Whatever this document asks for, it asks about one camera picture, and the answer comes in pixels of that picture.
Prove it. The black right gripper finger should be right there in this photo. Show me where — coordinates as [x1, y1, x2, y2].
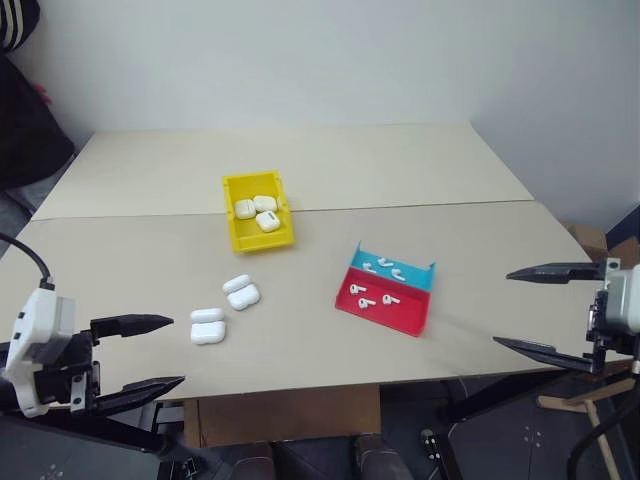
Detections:
[505, 262, 609, 285]
[492, 335, 607, 374]

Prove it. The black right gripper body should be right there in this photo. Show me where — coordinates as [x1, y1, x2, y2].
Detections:
[585, 288, 635, 359]

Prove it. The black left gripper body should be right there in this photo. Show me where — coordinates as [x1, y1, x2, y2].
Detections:
[33, 328, 102, 413]

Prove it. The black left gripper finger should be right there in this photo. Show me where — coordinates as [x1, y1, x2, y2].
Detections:
[91, 375, 187, 417]
[89, 313, 176, 347]

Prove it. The brown cardboard box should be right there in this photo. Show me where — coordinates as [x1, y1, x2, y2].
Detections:
[563, 221, 609, 262]

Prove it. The yellow plastic bin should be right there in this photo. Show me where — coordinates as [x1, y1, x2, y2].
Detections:
[221, 170, 298, 256]

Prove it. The brown cardboard panel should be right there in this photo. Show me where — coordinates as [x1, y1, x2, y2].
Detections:
[183, 384, 383, 449]

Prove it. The blue plastic tray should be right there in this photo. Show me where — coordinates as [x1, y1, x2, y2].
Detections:
[347, 240, 439, 293]

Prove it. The red plastic tray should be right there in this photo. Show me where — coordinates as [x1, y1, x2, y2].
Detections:
[334, 266, 433, 339]

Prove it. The dark brown rounded shape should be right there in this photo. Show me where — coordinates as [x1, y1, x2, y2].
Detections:
[351, 431, 417, 480]

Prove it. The person in black jacket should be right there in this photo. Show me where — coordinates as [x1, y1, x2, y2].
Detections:
[0, 0, 77, 192]

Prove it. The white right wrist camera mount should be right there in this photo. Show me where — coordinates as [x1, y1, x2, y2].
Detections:
[601, 257, 640, 337]

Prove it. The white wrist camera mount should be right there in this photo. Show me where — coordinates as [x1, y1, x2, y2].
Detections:
[1, 286, 77, 419]
[601, 257, 640, 337]

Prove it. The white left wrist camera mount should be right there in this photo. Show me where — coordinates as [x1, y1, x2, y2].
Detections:
[1, 286, 77, 419]

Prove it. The wooden stick frame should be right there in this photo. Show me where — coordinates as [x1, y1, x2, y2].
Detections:
[536, 378, 637, 480]

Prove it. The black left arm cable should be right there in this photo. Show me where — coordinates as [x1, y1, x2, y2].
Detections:
[0, 232, 56, 292]

